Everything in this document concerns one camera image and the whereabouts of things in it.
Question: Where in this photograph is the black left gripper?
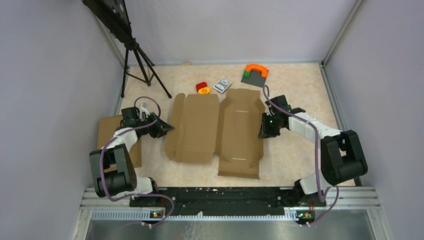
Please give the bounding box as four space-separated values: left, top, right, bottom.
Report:
137 112 175 139

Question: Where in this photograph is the large cardboard box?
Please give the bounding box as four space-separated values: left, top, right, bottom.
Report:
164 88 265 179

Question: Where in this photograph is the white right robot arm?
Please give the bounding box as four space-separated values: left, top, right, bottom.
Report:
258 95 368 206

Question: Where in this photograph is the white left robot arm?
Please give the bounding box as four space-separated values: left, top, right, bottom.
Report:
89 106 175 198

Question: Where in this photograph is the small folded cardboard box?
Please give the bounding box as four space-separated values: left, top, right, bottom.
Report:
96 114 143 169

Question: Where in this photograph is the blue playing card box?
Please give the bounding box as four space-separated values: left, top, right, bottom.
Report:
213 77 233 94

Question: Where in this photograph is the orange arch toy block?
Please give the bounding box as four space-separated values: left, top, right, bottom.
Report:
244 63 269 78

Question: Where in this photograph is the yellow oval toy block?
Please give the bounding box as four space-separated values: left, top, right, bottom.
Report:
197 87 211 95

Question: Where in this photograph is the red oval plastic block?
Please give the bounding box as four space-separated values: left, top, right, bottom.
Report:
195 81 208 92

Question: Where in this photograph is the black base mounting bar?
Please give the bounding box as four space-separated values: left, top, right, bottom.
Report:
129 187 326 217

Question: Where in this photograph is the black tripod stand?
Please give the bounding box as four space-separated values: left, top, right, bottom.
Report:
82 0 172 99

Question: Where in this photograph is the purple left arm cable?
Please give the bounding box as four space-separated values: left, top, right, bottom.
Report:
98 96 175 229

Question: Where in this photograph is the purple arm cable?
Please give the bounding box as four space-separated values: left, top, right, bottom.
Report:
262 85 340 227
98 96 175 229

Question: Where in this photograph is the grey lego base plate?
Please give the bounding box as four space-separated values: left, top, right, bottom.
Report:
241 70 267 88

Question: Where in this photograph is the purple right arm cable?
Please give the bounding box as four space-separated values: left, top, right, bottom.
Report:
262 85 340 227

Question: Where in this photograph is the aluminium front rail frame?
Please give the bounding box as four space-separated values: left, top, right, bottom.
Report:
71 186 393 240

